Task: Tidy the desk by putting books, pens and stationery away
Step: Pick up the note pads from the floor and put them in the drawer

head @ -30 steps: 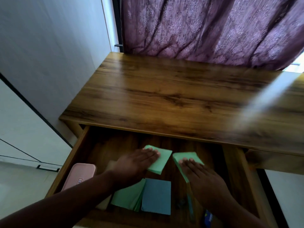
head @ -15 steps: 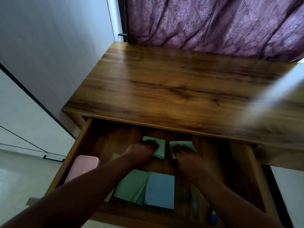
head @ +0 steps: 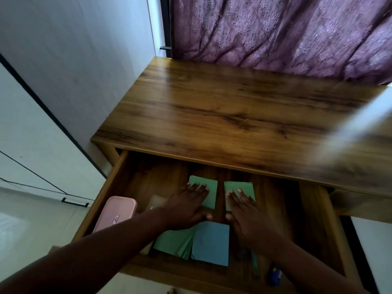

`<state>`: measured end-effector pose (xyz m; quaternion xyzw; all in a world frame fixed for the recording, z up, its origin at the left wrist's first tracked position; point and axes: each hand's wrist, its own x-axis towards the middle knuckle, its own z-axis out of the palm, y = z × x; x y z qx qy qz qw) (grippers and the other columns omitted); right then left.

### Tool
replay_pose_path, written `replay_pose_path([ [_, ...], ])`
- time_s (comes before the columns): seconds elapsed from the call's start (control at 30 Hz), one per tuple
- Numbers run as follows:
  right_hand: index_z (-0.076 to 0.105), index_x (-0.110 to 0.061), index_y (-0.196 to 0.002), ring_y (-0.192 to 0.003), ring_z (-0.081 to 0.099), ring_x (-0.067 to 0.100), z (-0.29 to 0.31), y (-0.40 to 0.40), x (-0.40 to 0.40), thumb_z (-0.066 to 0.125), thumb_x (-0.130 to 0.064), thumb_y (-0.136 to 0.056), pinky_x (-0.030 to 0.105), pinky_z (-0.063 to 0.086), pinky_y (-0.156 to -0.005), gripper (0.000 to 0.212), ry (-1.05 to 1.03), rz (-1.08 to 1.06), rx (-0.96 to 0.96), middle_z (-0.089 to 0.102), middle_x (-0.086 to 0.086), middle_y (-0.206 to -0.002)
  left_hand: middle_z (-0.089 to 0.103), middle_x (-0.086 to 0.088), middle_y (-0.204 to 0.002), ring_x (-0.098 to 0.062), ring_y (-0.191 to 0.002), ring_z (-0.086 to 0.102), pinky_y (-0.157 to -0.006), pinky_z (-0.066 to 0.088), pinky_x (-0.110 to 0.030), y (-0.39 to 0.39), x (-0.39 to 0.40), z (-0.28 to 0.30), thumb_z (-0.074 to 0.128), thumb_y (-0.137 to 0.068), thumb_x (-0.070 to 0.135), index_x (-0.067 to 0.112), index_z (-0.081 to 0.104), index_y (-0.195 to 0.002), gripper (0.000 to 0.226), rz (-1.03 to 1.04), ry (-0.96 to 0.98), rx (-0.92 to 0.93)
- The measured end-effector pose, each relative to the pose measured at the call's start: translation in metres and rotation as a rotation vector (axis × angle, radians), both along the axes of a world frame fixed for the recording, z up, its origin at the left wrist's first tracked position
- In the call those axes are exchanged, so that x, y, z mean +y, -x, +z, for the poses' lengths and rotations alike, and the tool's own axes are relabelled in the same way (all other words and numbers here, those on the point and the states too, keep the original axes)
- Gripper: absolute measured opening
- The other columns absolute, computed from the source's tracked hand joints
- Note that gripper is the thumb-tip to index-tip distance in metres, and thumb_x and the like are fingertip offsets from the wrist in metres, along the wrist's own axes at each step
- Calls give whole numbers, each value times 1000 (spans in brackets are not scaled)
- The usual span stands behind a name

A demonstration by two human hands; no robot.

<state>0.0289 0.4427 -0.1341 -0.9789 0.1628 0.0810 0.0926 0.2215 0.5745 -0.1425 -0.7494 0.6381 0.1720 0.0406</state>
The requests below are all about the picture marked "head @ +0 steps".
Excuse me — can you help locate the person's left hand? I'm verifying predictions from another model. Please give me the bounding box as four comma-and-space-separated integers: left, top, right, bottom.
162, 182, 213, 232

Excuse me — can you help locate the person's right hand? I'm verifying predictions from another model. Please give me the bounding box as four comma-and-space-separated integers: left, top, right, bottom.
225, 188, 277, 249

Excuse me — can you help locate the green square paper sheet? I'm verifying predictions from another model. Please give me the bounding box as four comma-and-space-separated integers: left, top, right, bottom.
187, 175, 218, 210
224, 181, 256, 212

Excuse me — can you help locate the person's left forearm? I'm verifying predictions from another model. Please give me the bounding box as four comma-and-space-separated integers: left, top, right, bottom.
0, 206, 172, 294

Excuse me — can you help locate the person's right forearm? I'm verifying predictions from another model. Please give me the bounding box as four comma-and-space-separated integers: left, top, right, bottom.
259, 234, 363, 294

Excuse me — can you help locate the blue square paper sheet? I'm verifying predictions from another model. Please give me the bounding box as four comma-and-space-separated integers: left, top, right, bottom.
191, 221, 230, 267

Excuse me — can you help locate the stack of green paper sheets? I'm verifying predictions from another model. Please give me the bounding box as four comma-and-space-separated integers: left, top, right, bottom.
153, 226, 197, 261

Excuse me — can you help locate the small translucent plastic item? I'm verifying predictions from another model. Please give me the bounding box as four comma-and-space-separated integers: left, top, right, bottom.
146, 195, 168, 212

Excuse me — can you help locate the teal pen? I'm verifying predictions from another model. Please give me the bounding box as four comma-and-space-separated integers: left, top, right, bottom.
251, 250, 261, 276

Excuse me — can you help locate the wooden drawer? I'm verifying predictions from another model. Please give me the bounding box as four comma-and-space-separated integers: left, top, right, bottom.
71, 149, 365, 294

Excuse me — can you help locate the blue glue stick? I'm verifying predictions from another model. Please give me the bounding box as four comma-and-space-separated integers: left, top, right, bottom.
269, 267, 283, 287

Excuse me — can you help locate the pink plastic box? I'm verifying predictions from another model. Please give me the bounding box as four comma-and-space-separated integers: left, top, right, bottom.
92, 196, 138, 234

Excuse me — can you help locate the wooden desk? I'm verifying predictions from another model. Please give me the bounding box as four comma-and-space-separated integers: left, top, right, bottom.
91, 56, 392, 226

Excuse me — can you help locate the white wardrobe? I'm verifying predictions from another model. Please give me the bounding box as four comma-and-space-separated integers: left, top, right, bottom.
0, 53, 108, 202

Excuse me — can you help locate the purple patterned curtain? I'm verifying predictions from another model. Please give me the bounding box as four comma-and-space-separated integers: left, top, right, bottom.
169, 0, 392, 85

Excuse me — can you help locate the black wardrobe handle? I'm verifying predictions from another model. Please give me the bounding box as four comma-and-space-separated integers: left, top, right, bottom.
61, 197, 89, 208

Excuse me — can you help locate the black window frame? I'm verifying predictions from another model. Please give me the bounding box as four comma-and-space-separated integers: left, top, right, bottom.
159, 0, 173, 59

